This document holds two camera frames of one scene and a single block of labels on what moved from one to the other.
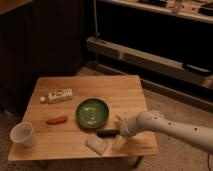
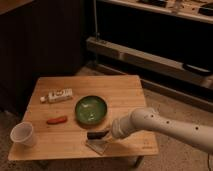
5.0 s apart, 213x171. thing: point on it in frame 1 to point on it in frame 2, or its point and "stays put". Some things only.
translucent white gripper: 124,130 to 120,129
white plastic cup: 23,133 stays put
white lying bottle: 58,96 stays put
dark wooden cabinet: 38,38 stays put
